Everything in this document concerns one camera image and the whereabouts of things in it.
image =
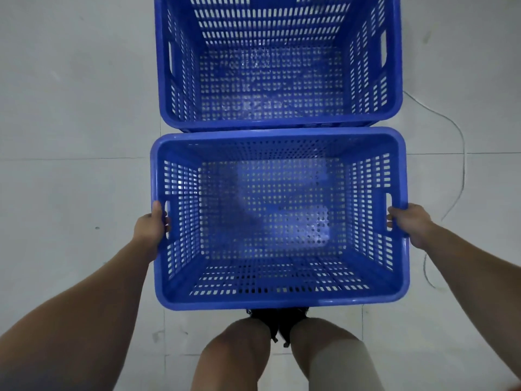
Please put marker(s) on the blue plastic crate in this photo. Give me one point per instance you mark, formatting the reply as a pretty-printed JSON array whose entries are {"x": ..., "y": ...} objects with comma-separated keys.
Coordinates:
[
  {"x": 276, "y": 77},
  {"x": 276, "y": 223}
]

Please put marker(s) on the person's left forearm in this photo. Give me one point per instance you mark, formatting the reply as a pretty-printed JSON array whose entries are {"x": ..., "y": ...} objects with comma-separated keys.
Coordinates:
[{"x": 73, "y": 317}]

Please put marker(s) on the beige shorts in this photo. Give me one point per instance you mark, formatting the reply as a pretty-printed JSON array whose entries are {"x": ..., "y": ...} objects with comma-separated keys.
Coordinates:
[{"x": 346, "y": 370}]

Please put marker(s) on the person's black shoe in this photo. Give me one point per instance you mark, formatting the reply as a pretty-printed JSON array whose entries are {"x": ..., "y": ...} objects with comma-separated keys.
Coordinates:
[
  {"x": 264, "y": 321},
  {"x": 293, "y": 323}
]

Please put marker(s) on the person's left leg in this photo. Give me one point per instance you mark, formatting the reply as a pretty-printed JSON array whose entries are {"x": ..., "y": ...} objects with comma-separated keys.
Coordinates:
[{"x": 232, "y": 358}]

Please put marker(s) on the person's leg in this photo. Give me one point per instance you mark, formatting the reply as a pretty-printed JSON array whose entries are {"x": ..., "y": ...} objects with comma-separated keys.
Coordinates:
[
  {"x": 232, "y": 358},
  {"x": 313, "y": 342}
]

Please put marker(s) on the person's right forearm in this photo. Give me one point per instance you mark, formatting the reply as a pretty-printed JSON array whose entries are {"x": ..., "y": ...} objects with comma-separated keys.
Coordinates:
[{"x": 480, "y": 280}]

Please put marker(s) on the person's right black shoe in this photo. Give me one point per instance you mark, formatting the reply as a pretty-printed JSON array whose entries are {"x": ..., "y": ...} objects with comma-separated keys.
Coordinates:
[{"x": 293, "y": 323}]

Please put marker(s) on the person's right hand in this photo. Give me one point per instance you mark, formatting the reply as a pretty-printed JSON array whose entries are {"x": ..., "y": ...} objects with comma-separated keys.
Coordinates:
[{"x": 413, "y": 223}]

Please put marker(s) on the person's left hand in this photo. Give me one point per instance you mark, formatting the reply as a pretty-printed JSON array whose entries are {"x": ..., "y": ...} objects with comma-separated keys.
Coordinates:
[{"x": 147, "y": 234}]

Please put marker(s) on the person's right leg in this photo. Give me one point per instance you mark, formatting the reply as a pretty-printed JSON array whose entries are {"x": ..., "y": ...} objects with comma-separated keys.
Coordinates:
[{"x": 313, "y": 342}]

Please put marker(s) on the person's left black shoe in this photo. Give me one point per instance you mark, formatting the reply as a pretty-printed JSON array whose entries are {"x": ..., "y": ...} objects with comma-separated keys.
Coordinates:
[{"x": 264, "y": 321}]

